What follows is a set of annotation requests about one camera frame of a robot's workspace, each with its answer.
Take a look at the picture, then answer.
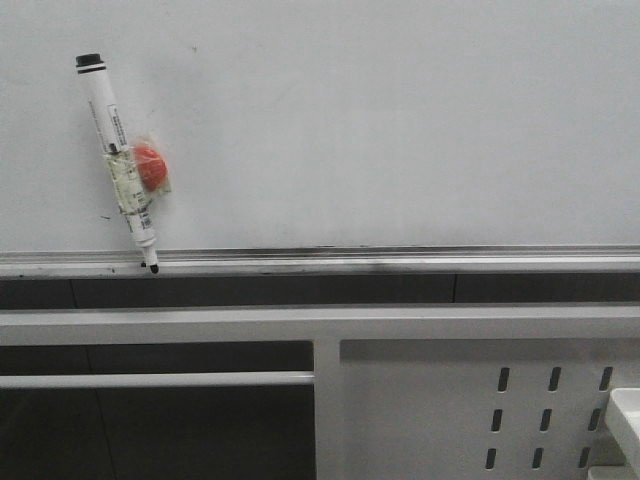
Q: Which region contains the red round magnet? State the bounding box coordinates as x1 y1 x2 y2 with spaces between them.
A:
133 143 168 192

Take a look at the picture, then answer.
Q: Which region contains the white whiteboard marker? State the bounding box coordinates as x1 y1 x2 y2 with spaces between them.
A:
76 53 159 274

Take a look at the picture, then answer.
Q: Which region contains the aluminium whiteboard tray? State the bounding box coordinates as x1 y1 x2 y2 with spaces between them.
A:
1 245 639 280

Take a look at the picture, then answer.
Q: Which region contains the white whiteboard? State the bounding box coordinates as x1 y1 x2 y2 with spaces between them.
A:
1 1 639 252

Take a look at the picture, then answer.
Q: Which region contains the white plastic bin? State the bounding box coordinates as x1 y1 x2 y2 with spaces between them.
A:
587 388 639 479

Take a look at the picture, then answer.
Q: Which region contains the white metal pegboard frame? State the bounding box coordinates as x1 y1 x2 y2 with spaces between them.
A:
1 305 639 479

